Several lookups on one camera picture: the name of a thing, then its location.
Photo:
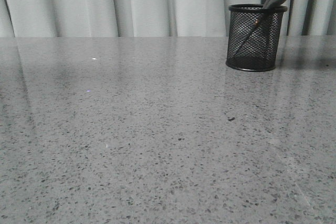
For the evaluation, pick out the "black mesh pen bucket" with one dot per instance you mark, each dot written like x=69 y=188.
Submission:
x=253 y=37

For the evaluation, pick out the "grey pleated curtain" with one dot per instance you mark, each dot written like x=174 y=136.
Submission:
x=116 y=18

